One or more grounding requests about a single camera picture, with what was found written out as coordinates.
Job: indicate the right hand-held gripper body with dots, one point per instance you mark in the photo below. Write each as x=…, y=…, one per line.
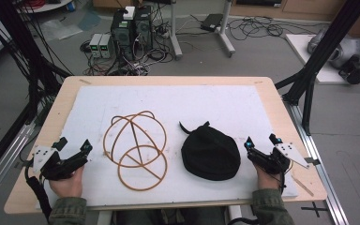
x=272, y=162

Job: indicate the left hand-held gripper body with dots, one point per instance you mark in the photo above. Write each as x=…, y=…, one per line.
x=51, y=165

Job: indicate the black hat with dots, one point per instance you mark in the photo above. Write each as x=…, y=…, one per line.
x=211, y=154

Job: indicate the person's right hand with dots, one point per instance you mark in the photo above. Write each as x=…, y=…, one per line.
x=267, y=180

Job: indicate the person's left hand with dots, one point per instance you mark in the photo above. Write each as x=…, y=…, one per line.
x=68, y=186

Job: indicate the thin wooden stick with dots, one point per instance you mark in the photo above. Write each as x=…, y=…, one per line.
x=302, y=186

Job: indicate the white table mat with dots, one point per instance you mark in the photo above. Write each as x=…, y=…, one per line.
x=184, y=103

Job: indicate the white floor board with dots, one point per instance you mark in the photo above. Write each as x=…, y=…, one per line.
x=303, y=53

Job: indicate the grey power supply unit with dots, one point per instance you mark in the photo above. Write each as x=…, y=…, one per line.
x=105, y=46
x=95, y=45

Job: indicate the black robot device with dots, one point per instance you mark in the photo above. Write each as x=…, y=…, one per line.
x=356, y=72

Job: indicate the person's legs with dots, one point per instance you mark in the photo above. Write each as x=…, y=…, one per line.
x=168, y=217

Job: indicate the white desk leg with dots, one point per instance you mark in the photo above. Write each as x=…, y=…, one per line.
x=226, y=34
x=175, y=37

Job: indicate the clear plastic sheet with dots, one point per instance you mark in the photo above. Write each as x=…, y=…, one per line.
x=59, y=29

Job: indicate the black computer tower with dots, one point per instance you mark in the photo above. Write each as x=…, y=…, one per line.
x=122, y=37
x=143, y=29

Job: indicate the grey robot device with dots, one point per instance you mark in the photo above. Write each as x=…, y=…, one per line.
x=350, y=47

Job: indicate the flat black box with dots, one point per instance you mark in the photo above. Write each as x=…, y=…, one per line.
x=212, y=22

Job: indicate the round white table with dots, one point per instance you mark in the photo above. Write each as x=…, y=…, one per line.
x=50, y=6

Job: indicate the small white box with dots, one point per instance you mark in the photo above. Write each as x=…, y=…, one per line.
x=129, y=12

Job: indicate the aluminium rail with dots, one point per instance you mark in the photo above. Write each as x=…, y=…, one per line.
x=9, y=156
x=318, y=168

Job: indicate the black metal frame stand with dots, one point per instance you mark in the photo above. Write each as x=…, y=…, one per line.
x=15, y=40
x=323, y=50

